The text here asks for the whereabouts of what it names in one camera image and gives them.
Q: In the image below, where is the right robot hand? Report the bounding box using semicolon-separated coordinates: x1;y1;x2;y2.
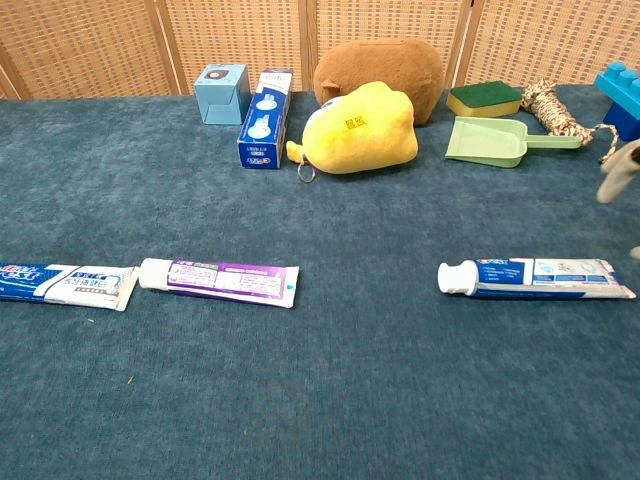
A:
597;138;640;260

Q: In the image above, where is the blue white toothpaste tube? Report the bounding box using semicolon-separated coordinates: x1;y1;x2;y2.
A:
437;257;638;301

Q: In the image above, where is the green dustpan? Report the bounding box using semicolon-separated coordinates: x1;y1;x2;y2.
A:
444;115;584;169

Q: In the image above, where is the blue toothpaste box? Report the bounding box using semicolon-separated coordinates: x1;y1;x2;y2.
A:
236;68;295;170

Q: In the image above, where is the purple white toothpaste tube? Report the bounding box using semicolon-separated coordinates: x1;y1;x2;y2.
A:
138;257;300;309

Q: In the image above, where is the blue toothpaste tube with seven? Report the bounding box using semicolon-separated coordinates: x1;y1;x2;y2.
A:
0;262;140;312

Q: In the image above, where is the blue toy building block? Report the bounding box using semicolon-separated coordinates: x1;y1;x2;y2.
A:
593;60;640;142

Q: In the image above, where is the yellow green sponge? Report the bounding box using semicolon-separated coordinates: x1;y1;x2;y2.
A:
446;80;524;119

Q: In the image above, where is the brown plush toy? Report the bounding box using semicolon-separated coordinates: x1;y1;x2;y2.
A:
313;37;445;126

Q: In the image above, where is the yellow plush toy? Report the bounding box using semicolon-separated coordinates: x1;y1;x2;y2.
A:
285;81;419;175

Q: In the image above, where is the woven folding screen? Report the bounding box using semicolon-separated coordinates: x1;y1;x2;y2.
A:
0;0;640;100

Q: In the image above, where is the light blue small carton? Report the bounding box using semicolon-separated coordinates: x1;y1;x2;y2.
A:
193;63;251;126

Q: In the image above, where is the beige rope bundle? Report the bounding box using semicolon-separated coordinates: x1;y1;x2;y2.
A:
521;81;621;164

